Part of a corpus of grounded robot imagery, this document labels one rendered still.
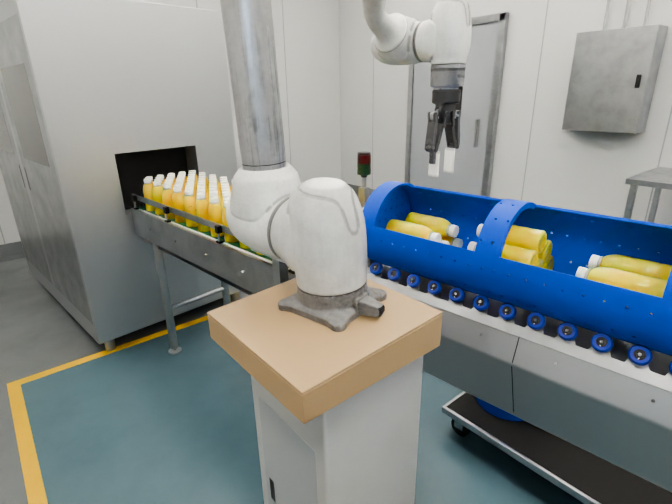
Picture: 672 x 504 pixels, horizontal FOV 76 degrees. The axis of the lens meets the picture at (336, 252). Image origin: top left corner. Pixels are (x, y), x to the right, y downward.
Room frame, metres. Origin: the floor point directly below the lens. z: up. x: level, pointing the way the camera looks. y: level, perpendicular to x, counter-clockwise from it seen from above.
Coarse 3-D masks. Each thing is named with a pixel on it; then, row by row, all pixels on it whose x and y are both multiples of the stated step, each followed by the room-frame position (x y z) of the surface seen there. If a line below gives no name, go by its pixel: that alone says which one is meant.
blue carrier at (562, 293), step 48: (384, 192) 1.36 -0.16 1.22; (432, 192) 1.41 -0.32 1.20; (384, 240) 1.27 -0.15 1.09; (480, 240) 1.07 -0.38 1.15; (576, 240) 1.14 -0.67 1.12; (624, 240) 1.05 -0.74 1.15; (480, 288) 1.06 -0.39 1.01; (528, 288) 0.96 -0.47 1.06; (576, 288) 0.88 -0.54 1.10; (624, 288) 0.83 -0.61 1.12; (624, 336) 0.83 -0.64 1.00
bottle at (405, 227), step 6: (390, 222) 1.34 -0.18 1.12; (396, 222) 1.33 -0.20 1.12; (402, 222) 1.32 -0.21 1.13; (408, 222) 1.32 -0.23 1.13; (390, 228) 1.33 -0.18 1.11; (396, 228) 1.31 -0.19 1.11; (402, 228) 1.30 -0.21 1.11; (408, 228) 1.29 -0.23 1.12; (414, 228) 1.27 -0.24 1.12; (420, 228) 1.26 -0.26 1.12; (426, 228) 1.26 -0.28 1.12; (408, 234) 1.28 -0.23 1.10; (414, 234) 1.26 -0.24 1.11; (420, 234) 1.25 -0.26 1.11; (426, 234) 1.25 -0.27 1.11
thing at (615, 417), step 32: (448, 288) 1.25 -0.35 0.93; (448, 320) 1.12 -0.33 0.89; (448, 352) 1.12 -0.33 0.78; (480, 352) 1.03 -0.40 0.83; (512, 352) 0.98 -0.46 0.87; (544, 352) 0.93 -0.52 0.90; (480, 384) 1.07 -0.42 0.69; (512, 384) 0.98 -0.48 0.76; (544, 384) 0.91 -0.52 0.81; (576, 384) 0.86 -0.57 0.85; (608, 384) 0.82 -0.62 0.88; (640, 384) 0.79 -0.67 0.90; (544, 416) 0.94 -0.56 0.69; (576, 416) 0.87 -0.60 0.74; (608, 416) 0.81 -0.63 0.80; (640, 416) 0.76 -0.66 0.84; (608, 448) 0.83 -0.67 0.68; (640, 448) 0.78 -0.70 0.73
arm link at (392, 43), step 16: (368, 0) 1.11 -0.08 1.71; (384, 0) 1.13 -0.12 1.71; (368, 16) 1.18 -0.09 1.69; (384, 16) 1.21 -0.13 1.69; (400, 16) 1.28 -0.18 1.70; (384, 32) 1.25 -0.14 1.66; (400, 32) 1.26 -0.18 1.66; (384, 48) 1.28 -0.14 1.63; (400, 48) 1.27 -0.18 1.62; (400, 64) 1.33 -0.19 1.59
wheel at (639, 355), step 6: (630, 348) 0.83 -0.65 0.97; (636, 348) 0.82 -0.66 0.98; (642, 348) 0.81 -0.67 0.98; (648, 348) 0.81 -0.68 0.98; (630, 354) 0.82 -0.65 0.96; (636, 354) 0.81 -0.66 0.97; (642, 354) 0.81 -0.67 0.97; (648, 354) 0.80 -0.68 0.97; (630, 360) 0.81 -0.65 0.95; (636, 360) 0.80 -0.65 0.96; (642, 360) 0.80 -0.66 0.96; (648, 360) 0.79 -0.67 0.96
